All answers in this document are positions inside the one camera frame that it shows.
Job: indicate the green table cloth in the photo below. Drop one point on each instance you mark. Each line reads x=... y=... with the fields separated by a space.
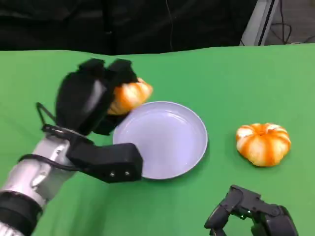
x=221 y=81

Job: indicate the black backdrop curtain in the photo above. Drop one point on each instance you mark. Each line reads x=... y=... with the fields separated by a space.
x=98 y=22

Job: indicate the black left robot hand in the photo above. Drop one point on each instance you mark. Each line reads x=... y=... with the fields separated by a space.
x=78 y=103

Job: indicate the silver metal frame post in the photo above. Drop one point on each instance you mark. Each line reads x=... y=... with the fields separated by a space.
x=261 y=19

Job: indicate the lilac plate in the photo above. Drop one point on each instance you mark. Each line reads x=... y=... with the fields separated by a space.
x=167 y=140

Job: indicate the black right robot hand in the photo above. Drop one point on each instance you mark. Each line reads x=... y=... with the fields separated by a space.
x=270 y=218

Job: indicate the orange white toy bread roll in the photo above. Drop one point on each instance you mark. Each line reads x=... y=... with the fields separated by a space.
x=263 y=146
x=130 y=96

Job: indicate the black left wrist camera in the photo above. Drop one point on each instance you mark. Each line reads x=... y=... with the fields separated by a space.
x=110 y=159

